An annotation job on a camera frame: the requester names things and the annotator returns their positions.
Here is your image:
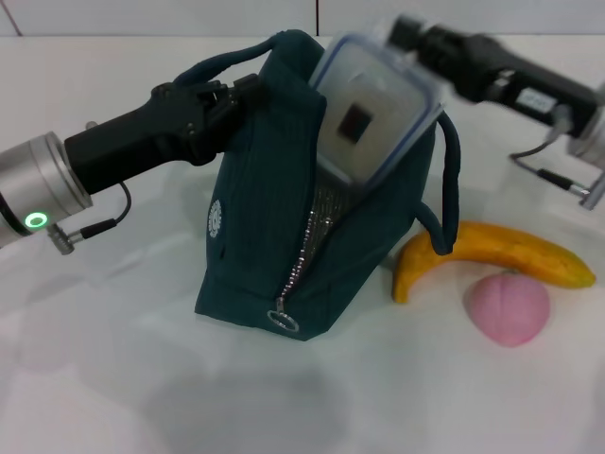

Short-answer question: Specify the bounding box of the pink peach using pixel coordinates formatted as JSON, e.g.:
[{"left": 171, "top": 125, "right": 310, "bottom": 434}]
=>
[{"left": 466, "top": 271, "right": 552, "bottom": 349}]

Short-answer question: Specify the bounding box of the yellow banana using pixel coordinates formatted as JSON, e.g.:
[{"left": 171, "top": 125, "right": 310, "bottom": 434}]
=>
[{"left": 392, "top": 220, "right": 597, "bottom": 305}]

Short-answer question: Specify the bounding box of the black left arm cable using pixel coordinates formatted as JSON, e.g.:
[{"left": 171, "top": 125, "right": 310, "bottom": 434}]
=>
[{"left": 46, "top": 182, "right": 132, "bottom": 256}]

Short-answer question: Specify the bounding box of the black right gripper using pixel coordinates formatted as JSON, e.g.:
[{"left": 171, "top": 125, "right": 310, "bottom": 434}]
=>
[{"left": 386, "top": 14, "right": 600, "bottom": 139}]

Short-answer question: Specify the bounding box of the dark teal zipper lunch bag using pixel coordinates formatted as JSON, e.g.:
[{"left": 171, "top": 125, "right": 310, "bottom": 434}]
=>
[{"left": 172, "top": 28, "right": 462, "bottom": 341}]

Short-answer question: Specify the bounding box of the clear plastic box blue lid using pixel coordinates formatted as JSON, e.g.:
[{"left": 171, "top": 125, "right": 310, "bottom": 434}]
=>
[{"left": 306, "top": 30, "right": 445, "bottom": 191}]

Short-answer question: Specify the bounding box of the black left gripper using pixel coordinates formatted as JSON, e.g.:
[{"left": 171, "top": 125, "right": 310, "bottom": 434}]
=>
[{"left": 62, "top": 73, "right": 262, "bottom": 196}]

